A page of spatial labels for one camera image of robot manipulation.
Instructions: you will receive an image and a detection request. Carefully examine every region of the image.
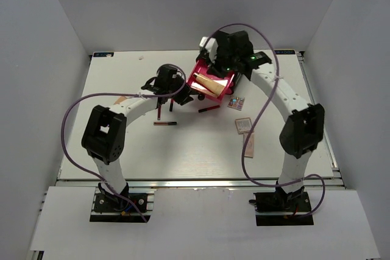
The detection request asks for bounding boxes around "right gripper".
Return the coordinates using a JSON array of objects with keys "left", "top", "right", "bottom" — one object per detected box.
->
[{"left": 205, "top": 47, "right": 239, "bottom": 79}]

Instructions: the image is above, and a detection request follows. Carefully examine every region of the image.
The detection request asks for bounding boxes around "black pink drawer organizer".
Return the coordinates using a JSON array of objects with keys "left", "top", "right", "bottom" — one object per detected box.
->
[{"left": 187, "top": 60, "right": 241, "bottom": 103}]

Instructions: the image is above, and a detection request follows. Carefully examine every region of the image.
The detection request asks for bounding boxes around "gold foundation tube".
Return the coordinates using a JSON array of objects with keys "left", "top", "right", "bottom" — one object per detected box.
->
[{"left": 192, "top": 73, "right": 225, "bottom": 98}]

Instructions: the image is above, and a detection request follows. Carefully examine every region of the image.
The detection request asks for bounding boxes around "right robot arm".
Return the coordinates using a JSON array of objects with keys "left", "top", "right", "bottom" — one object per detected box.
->
[{"left": 206, "top": 30, "right": 325, "bottom": 211}]

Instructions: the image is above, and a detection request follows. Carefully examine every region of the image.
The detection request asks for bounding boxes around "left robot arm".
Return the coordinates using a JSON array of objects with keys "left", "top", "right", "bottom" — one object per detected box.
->
[{"left": 81, "top": 64, "right": 193, "bottom": 211}]

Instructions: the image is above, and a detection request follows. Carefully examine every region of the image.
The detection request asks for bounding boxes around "red lip gloss upright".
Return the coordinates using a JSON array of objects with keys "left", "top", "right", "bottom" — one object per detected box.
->
[{"left": 169, "top": 100, "right": 174, "bottom": 112}]

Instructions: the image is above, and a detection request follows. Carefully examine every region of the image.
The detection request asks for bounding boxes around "dark lip gloss vertical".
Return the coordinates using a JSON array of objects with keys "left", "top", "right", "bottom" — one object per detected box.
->
[{"left": 157, "top": 106, "right": 161, "bottom": 121}]

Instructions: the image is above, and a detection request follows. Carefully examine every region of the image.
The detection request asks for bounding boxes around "right blue corner label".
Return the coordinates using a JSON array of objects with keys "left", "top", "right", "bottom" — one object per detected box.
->
[{"left": 275, "top": 49, "right": 296, "bottom": 55}]

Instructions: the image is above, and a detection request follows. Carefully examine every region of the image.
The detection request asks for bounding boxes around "blue corner label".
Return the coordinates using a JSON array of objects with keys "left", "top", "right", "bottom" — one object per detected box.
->
[
  {"left": 275, "top": 49, "right": 296, "bottom": 55},
  {"left": 93, "top": 52, "right": 114, "bottom": 58}
]

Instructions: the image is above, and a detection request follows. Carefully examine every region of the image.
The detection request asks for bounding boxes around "horizontal lip gloss tube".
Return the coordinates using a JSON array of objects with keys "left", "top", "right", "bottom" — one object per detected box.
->
[{"left": 153, "top": 121, "right": 177, "bottom": 126}]

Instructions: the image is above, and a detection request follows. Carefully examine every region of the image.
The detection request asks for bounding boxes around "clear eyeshadow palette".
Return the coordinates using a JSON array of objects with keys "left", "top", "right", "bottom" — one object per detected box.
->
[{"left": 228, "top": 97, "right": 245, "bottom": 111}]

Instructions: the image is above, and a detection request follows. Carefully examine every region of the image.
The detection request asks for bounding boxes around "red lip gloss tube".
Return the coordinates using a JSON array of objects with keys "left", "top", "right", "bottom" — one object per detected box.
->
[{"left": 198, "top": 105, "right": 221, "bottom": 113}]

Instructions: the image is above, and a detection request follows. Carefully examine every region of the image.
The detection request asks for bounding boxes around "square peach compact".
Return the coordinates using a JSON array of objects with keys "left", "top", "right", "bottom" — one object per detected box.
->
[{"left": 114, "top": 96, "right": 128, "bottom": 105}]

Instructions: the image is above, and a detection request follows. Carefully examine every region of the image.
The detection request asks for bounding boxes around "peach compact with label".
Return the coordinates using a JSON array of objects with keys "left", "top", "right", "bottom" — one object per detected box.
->
[{"left": 235, "top": 118, "right": 252, "bottom": 134}]

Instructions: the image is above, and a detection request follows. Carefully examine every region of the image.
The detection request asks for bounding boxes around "left blue corner label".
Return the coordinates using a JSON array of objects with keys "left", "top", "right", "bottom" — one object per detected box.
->
[{"left": 93, "top": 52, "right": 114, "bottom": 58}]

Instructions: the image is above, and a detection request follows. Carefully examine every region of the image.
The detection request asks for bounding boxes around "peach rectangular palette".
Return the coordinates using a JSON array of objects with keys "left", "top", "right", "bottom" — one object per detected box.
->
[{"left": 243, "top": 133, "right": 255, "bottom": 158}]

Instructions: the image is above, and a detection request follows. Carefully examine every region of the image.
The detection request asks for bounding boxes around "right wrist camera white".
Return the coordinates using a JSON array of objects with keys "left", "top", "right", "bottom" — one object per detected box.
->
[{"left": 199, "top": 37, "right": 218, "bottom": 62}]

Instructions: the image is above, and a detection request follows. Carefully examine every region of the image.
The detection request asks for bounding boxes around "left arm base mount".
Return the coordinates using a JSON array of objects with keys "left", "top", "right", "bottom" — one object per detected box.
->
[{"left": 90, "top": 183, "right": 153, "bottom": 223}]

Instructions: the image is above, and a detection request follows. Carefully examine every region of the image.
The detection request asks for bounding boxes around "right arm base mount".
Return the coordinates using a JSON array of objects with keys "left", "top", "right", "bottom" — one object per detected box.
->
[{"left": 249, "top": 191, "right": 314, "bottom": 227}]

